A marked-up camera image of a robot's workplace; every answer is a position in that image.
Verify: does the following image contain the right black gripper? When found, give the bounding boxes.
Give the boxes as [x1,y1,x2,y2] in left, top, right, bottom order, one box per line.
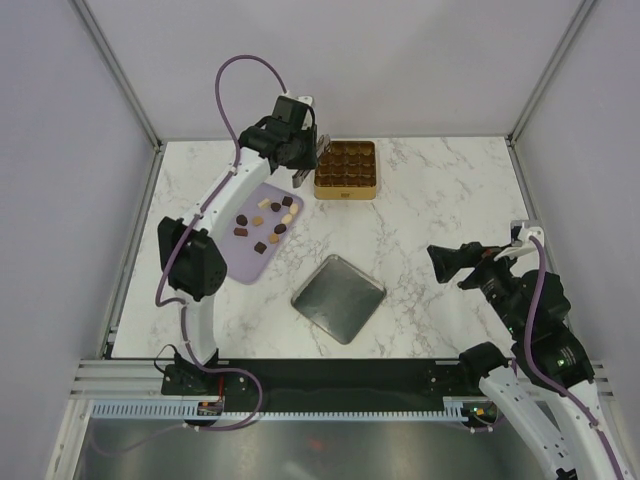
[426,239,526,336]

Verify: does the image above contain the metal tongs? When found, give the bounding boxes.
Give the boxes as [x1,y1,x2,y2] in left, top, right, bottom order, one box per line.
[292,134,331,189]

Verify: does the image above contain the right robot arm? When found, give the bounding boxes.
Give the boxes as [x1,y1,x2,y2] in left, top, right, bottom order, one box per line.
[427,235,634,479]

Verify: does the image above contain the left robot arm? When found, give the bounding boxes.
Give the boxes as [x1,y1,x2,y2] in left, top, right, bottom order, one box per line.
[154,92,321,394]

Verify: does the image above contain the gold chocolate tin box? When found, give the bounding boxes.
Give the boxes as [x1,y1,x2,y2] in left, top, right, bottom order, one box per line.
[313,140,377,201]

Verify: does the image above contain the lilac plastic tray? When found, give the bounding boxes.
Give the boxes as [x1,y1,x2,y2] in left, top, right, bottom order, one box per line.
[218,183,304,285]

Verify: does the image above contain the dark metal tin lid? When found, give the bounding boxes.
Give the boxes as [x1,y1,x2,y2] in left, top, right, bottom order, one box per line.
[291,254,386,345]

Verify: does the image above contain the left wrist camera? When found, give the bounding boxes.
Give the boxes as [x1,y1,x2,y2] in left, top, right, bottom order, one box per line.
[284,90,315,110]

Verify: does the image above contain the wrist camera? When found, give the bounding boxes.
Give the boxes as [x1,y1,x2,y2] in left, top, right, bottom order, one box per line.
[284,90,315,110]
[508,220,545,258]

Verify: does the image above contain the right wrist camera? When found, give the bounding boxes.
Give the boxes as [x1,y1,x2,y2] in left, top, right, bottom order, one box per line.
[508,220,545,258]

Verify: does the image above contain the white cable duct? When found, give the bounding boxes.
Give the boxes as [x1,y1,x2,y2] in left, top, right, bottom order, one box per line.
[90,398,497,423]

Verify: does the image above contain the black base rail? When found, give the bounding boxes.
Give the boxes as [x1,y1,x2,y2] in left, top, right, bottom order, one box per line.
[161,358,481,412]

